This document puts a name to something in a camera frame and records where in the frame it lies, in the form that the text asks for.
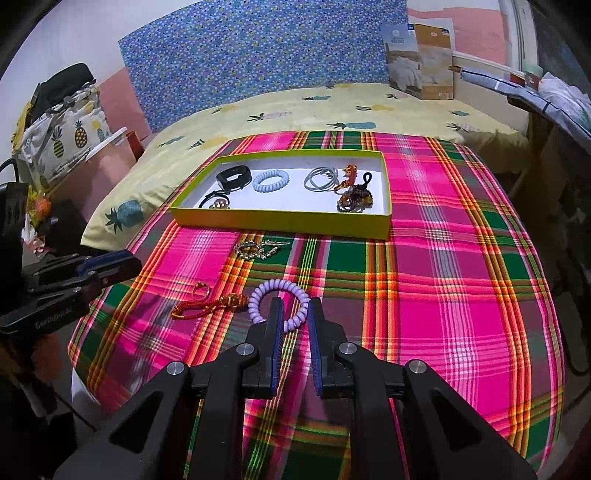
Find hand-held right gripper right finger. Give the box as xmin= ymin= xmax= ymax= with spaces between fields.
xmin=308 ymin=298 xmax=539 ymax=480

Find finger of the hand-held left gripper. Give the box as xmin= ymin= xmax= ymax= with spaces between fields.
xmin=28 ymin=257 xmax=143 ymax=303
xmin=23 ymin=249 xmax=132 ymax=281

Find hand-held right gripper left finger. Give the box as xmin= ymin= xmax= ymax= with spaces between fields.
xmin=53 ymin=296 xmax=286 ymax=480

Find purple spiral hair tie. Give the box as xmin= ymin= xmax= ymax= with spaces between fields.
xmin=248 ymin=279 xmax=311 ymax=333
xmin=252 ymin=169 xmax=290 ymax=193

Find black hair tie round charm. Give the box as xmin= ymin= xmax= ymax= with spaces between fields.
xmin=199 ymin=188 xmax=230 ymax=210

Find yellow shallow box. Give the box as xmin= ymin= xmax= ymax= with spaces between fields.
xmin=169 ymin=150 xmax=393 ymax=241

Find black wristband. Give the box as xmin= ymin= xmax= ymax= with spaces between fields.
xmin=216 ymin=165 xmax=252 ymax=191

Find dark beaded bracelet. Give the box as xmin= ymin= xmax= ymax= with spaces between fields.
xmin=336 ymin=172 xmax=374 ymax=213

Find white elastic hair bands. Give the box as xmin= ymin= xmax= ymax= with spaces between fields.
xmin=303 ymin=166 xmax=340 ymax=191

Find red cord tassel bracelet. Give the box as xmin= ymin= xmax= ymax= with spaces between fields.
xmin=335 ymin=164 xmax=363 ymax=192

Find rhinestone hair clip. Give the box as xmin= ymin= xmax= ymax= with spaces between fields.
xmin=235 ymin=239 xmax=291 ymax=261

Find white pineapple print pillow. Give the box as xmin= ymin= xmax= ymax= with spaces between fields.
xmin=23 ymin=88 xmax=112 ymax=185

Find black bag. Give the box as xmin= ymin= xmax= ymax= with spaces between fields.
xmin=34 ymin=64 xmax=98 ymax=104

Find yellow pineapple bed sheet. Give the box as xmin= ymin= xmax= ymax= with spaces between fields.
xmin=81 ymin=82 xmax=532 ymax=245

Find blue floral headboard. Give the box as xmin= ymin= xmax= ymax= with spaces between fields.
xmin=117 ymin=0 xmax=409 ymax=134

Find cardboard bedding package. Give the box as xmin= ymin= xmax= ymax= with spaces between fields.
xmin=381 ymin=18 xmax=455 ymax=100

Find blue striped cloth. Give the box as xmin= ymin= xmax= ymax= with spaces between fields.
xmin=462 ymin=67 xmax=591 ymax=134

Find white crumpled cloth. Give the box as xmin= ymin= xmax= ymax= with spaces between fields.
xmin=538 ymin=74 xmax=591 ymax=123

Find red cord knot bracelet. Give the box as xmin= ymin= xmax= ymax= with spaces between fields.
xmin=171 ymin=295 xmax=249 ymax=321

